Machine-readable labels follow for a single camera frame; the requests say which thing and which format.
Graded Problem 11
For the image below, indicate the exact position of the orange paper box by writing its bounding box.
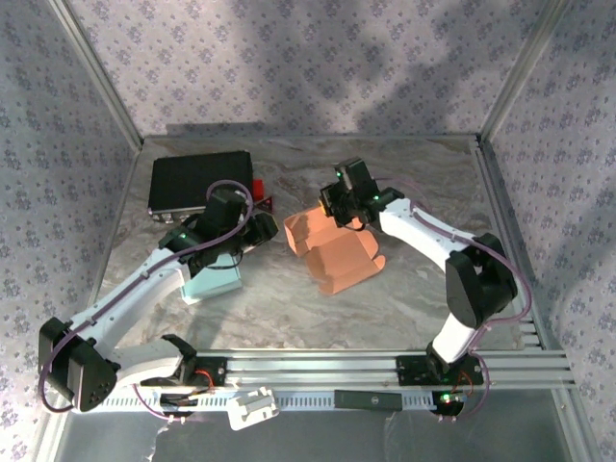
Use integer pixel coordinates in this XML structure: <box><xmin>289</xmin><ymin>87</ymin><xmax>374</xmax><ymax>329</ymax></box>
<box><xmin>282</xmin><ymin>207</ymin><xmax>388</xmax><ymax>296</ymax></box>

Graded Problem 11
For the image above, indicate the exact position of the light blue paper box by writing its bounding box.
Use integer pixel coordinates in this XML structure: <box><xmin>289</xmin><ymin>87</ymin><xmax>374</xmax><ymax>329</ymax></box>
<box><xmin>179</xmin><ymin>253</ymin><xmax>244</xmax><ymax>306</ymax></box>

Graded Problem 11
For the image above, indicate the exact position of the black hard case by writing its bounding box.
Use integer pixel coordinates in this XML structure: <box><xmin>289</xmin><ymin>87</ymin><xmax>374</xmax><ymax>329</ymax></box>
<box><xmin>147</xmin><ymin>150</ymin><xmax>255</xmax><ymax>226</ymax></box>

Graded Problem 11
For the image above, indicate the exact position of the black rectangular device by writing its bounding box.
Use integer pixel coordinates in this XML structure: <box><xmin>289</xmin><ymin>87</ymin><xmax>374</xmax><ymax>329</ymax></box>
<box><xmin>333</xmin><ymin>389</ymin><xmax>403</xmax><ymax>412</ymax></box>

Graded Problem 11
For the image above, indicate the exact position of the black connector block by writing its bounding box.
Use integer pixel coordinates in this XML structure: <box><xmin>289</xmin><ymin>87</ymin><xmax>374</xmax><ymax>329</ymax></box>
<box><xmin>159</xmin><ymin>392</ymin><xmax>199</xmax><ymax>419</ymax></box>

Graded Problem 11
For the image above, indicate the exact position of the circuit board with LEDs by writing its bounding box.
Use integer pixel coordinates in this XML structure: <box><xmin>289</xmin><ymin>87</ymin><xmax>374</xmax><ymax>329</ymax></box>
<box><xmin>431</xmin><ymin>390</ymin><xmax>471</xmax><ymax>419</ymax></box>

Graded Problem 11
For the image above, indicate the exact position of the grey metal sheet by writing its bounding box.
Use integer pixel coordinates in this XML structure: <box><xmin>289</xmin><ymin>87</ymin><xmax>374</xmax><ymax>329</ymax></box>
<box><xmin>36</xmin><ymin>389</ymin><xmax>596</xmax><ymax>462</ymax></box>

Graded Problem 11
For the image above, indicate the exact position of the aluminium back rail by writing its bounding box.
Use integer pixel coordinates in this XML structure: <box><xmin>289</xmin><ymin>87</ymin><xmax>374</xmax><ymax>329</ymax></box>
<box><xmin>141</xmin><ymin>133</ymin><xmax>482</xmax><ymax>143</ymax></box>

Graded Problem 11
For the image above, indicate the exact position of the aluminium side rail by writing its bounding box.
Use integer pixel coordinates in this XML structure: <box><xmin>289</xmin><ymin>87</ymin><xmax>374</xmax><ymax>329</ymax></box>
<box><xmin>61</xmin><ymin>139</ymin><xmax>145</xmax><ymax>355</ymax></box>
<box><xmin>475</xmin><ymin>137</ymin><xmax>555</xmax><ymax>351</ymax></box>

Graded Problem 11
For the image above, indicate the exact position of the aluminium mounting rail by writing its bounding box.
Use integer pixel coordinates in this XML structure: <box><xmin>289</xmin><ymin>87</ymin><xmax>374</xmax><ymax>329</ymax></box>
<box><xmin>50</xmin><ymin>349</ymin><xmax>578</xmax><ymax>392</ymax></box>

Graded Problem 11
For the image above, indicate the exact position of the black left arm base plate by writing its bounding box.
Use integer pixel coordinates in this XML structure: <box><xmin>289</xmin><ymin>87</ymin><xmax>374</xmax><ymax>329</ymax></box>
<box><xmin>139</xmin><ymin>355</ymin><xmax>229</xmax><ymax>389</ymax></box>

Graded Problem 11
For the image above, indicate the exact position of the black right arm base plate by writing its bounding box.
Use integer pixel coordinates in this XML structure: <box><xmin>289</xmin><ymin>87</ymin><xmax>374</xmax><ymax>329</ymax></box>
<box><xmin>395</xmin><ymin>354</ymin><xmax>485</xmax><ymax>387</ymax></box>

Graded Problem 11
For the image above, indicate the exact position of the white slotted cable duct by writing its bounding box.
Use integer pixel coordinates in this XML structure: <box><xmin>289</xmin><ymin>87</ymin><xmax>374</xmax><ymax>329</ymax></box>
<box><xmin>68</xmin><ymin>389</ymin><xmax>437</xmax><ymax>414</ymax></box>

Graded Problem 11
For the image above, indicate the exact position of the white plastic bracket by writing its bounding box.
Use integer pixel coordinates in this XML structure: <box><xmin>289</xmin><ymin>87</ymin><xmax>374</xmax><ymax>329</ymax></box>
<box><xmin>224</xmin><ymin>385</ymin><xmax>281</xmax><ymax>432</ymax></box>

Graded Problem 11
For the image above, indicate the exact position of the aluminium frame post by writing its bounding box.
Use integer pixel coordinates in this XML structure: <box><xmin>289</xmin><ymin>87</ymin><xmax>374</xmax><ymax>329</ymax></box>
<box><xmin>47</xmin><ymin>0</ymin><xmax>146</xmax><ymax>148</ymax></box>
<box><xmin>478</xmin><ymin>0</ymin><xmax>578</xmax><ymax>145</ymax></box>

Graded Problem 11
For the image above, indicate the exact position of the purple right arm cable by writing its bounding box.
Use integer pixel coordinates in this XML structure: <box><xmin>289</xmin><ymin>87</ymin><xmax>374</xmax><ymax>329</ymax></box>
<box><xmin>374</xmin><ymin>177</ymin><xmax>533</xmax><ymax>424</ymax></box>

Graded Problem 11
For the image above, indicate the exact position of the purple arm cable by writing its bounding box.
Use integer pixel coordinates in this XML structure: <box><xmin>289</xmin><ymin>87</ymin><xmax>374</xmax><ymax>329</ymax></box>
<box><xmin>38</xmin><ymin>179</ymin><xmax>255</xmax><ymax>424</ymax></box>
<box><xmin>374</xmin><ymin>177</ymin><xmax>533</xmax><ymax>424</ymax></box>

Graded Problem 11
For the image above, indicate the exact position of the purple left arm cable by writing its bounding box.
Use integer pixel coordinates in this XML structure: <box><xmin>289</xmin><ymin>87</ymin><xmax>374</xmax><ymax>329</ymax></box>
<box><xmin>38</xmin><ymin>179</ymin><xmax>255</xmax><ymax>424</ymax></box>

